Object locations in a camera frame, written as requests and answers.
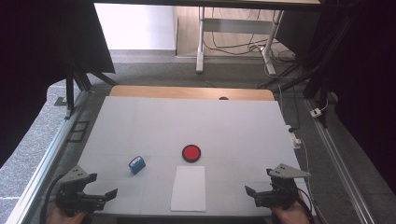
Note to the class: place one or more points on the black curtain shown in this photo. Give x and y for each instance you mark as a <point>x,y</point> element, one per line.
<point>364,77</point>
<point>34,46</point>

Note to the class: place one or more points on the white plug adapter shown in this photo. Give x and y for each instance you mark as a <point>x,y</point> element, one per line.
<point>295,141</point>

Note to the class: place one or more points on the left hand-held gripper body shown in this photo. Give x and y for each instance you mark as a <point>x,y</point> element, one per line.
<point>73,194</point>

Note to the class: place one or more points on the person's left hand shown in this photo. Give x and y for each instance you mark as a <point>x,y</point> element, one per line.
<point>60,217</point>

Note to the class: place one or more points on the person's right hand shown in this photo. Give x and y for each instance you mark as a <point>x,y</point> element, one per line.
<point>289,216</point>

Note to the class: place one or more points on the black table grommet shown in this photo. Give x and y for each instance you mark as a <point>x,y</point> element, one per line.
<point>223,98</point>

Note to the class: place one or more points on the black metal stand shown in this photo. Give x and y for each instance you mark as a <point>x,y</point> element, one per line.
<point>72,88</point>

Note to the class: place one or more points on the blue stamp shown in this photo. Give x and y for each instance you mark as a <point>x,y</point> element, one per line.
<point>137,165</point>

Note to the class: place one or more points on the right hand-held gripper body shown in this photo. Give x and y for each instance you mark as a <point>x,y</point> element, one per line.
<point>281,194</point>

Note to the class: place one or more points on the large white table mat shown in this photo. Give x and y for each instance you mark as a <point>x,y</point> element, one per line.
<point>193,124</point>

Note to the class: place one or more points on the white paper sheet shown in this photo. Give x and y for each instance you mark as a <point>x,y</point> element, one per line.
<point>188,188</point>

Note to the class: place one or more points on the red ink pad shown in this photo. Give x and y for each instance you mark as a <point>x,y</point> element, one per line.
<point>191,153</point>

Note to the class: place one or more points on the white power strip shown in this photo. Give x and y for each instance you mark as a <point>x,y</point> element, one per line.
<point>316,112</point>

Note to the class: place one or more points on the aluminium rail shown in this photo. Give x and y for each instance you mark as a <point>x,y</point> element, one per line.
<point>40,169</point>
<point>339,169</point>

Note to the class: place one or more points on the white desk frame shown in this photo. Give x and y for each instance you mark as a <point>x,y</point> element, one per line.
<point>238,25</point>

